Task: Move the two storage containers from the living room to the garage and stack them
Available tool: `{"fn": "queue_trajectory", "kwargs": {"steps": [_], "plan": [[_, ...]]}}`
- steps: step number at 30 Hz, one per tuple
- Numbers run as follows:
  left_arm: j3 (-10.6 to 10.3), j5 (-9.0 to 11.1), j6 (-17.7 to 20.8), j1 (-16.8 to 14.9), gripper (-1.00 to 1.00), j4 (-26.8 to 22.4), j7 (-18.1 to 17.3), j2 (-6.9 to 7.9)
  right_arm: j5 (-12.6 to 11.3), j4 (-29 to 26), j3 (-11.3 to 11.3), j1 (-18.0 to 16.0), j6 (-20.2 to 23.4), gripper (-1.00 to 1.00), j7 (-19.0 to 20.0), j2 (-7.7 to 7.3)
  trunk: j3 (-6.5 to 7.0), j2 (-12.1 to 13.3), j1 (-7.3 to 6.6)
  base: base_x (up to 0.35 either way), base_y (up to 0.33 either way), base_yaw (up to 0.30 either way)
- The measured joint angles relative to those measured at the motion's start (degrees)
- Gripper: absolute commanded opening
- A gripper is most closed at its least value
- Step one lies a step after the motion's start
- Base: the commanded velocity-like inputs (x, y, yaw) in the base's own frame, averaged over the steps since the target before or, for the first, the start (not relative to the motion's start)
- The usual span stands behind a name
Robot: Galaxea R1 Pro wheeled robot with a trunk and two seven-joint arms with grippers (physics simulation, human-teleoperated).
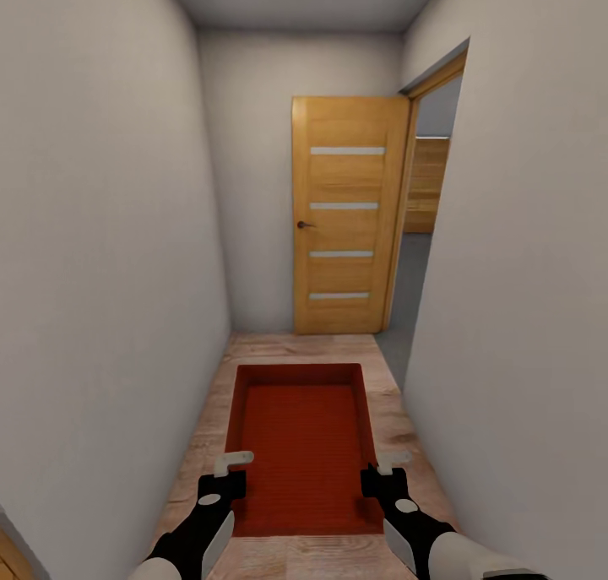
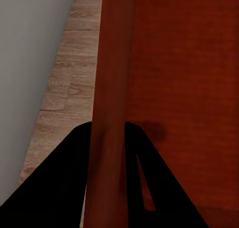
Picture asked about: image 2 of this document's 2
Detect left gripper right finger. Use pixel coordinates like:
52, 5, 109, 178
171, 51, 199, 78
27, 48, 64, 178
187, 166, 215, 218
125, 122, 209, 228

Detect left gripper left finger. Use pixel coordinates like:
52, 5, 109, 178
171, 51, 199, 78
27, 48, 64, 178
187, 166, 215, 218
0, 121, 92, 228

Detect storage box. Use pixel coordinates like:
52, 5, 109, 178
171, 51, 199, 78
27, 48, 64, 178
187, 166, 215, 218
83, 0, 239, 228

